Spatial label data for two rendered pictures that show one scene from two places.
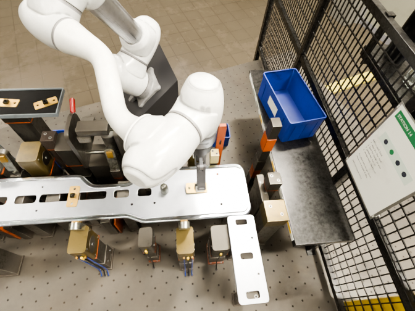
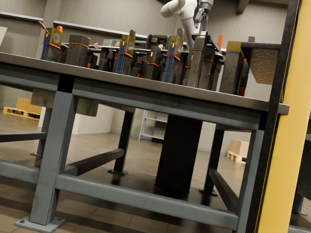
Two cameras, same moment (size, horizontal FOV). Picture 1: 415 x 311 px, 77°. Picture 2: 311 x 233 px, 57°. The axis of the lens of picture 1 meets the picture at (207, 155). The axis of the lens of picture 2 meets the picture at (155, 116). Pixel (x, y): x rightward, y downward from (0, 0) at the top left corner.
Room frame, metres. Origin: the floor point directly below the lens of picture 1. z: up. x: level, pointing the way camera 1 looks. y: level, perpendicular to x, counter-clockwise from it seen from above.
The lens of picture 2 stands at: (-1.14, -0.90, 0.54)
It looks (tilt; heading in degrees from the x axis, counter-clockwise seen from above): 1 degrees up; 36
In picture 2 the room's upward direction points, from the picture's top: 11 degrees clockwise
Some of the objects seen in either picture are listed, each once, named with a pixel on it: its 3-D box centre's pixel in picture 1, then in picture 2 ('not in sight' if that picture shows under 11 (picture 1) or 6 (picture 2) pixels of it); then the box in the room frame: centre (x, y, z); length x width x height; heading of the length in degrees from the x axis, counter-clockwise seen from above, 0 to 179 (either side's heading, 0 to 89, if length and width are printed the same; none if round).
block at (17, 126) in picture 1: (40, 138); not in sight; (0.64, 0.77, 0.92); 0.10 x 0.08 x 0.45; 101
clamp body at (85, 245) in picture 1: (94, 254); (122, 62); (0.17, 0.39, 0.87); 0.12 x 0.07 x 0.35; 11
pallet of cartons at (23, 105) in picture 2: not in sight; (35, 109); (3.25, 6.28, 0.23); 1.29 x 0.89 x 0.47; 120
